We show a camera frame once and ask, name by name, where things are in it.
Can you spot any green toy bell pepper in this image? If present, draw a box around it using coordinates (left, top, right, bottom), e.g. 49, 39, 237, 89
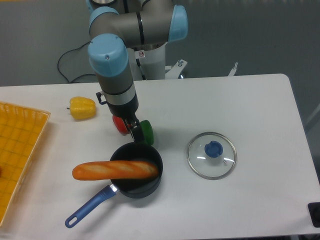
140, 120, 154, 146

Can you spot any red toy bell pepper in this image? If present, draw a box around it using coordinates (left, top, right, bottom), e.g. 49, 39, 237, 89
112, 115, 130, 135

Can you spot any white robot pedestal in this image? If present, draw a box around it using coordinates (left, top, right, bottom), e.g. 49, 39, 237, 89
127, 42, 188, 81

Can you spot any glass pot lid blue knob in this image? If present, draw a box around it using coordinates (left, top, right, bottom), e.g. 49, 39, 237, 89
186, 131, 238, 181

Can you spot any toy baguette bread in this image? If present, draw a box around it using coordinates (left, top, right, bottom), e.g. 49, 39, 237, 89
72, 160, 160, 181

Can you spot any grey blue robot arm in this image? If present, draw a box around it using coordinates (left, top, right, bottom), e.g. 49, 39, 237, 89
87, 0, 188, 145

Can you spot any yellow plastic basket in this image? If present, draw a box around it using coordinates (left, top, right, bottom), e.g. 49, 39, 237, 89
0, 101, 51, 225

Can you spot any black device at table edge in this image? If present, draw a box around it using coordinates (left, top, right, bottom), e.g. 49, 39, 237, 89
308, 202, 320, 228

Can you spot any white table bracket right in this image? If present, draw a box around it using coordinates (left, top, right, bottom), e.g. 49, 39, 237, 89
228, 62, 238, 77

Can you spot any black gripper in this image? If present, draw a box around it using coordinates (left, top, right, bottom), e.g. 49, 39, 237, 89
96, 92, 144, 144

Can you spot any black floor cable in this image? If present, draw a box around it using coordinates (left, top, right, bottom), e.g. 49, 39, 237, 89
57, 41, 97, 84

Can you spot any yellow toy bell pepper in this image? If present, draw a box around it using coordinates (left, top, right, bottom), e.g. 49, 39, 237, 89
66, 96, 97, 121

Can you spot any dark saucepan blue handle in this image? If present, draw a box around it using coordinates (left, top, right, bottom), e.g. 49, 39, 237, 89
65, 142, 163, 228

